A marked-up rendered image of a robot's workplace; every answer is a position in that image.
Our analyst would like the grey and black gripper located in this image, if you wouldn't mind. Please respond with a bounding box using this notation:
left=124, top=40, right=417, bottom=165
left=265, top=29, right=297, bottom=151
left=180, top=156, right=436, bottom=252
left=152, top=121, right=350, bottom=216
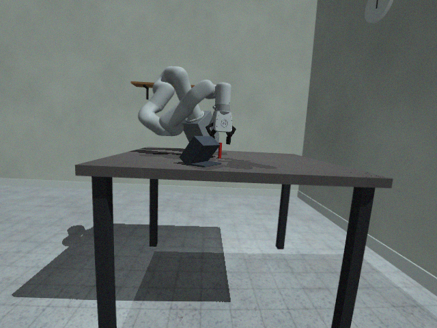
left=206, top=110, right=236, bottom=144

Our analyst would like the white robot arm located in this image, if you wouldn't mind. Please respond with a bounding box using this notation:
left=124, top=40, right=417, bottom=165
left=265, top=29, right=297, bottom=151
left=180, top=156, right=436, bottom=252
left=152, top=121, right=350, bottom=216
left=138, top=66, right=231, bottom=136

